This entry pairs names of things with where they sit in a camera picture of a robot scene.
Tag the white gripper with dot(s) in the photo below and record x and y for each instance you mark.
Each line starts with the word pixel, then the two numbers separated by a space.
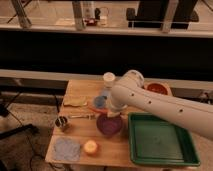
pixel 111 114

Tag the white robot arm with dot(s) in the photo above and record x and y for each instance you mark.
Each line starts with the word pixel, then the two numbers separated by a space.
pixel 193 116

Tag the purple bowl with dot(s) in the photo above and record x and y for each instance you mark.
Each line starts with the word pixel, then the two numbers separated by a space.
pixel 109 125

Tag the orange bowl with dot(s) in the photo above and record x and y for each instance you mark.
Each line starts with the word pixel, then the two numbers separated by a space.
pixel 157 88

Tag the green plastic tray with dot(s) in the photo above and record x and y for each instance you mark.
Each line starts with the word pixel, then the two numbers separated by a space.
pixel 156 142

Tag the blue sponge cloth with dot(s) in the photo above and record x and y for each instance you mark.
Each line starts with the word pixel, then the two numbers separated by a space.
pixel 65 149

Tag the black chair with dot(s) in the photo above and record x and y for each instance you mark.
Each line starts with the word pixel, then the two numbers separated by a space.
pixel 151 13

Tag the wooden handled utensil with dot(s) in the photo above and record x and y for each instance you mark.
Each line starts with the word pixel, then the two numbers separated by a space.
pixel 87 116

